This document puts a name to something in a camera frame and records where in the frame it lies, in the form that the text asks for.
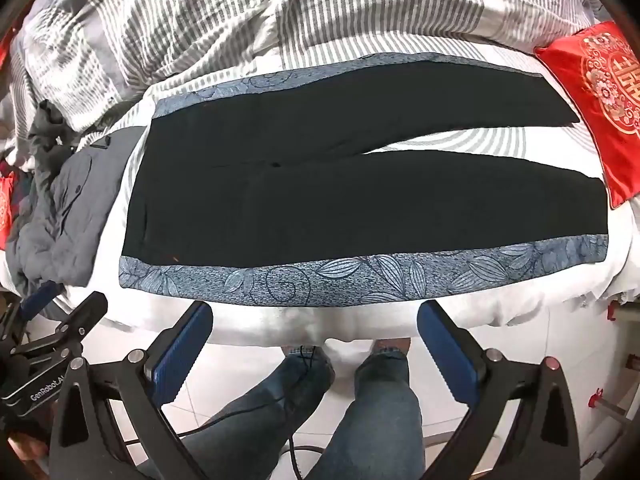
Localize metal rack red joints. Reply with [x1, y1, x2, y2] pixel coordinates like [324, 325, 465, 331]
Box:
[587, 295, 640, 421]

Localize red patterned cloth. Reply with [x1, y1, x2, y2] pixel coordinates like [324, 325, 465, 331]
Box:
[0, 172, 16, 252]

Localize grey garment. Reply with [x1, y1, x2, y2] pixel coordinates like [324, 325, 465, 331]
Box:
[5, 100, 147, 297]

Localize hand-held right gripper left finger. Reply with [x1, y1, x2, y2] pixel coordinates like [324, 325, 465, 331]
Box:
[48, 301, 214, 480]

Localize white waffle shirt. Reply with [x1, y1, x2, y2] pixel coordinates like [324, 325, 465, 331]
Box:
[0, 0, 603, 166]

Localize person's leg in jeans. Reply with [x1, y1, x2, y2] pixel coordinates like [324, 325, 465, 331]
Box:
[304, 337, 427, 480]
[179, 344, 337, 480]

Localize person's left leg in jeans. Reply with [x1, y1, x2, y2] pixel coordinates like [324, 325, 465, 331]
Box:
[179, 344, 337, 480]

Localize red embroidered cushion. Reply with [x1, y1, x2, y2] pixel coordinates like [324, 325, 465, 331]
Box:
[534, 20, 640, 209]

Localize person's right leg in jeans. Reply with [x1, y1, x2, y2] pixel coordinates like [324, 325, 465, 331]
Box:
[304, 337, 427, 480]

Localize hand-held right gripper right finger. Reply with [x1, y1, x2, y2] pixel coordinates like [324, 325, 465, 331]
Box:
[416, 300, 582, 480]

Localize black pants blue floral trim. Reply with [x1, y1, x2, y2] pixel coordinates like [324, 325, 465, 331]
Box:
[118, 52, 610, 307]

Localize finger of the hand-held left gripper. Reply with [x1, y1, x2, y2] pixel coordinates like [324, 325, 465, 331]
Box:
[0, 280, 65, 346]
[9, 290, 109, 362]

